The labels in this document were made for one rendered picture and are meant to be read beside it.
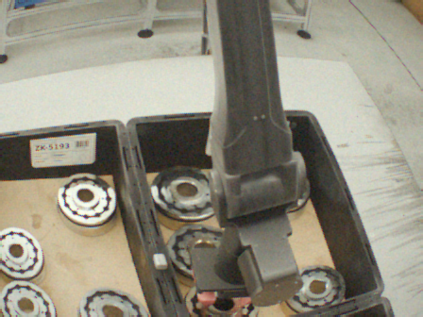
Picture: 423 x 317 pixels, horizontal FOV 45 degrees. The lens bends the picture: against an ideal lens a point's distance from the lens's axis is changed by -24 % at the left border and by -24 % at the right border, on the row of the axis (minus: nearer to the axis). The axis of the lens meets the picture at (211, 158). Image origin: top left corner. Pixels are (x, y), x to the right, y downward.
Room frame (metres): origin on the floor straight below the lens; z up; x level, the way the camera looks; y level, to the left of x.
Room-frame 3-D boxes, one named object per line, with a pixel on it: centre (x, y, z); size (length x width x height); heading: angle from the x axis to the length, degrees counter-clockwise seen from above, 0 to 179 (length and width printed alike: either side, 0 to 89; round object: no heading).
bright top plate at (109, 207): (0.60, 0.17, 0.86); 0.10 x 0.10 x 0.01
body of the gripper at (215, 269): (0.45, -0.05, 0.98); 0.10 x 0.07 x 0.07; 106
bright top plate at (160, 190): (0.66, 0.03, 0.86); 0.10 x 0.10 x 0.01
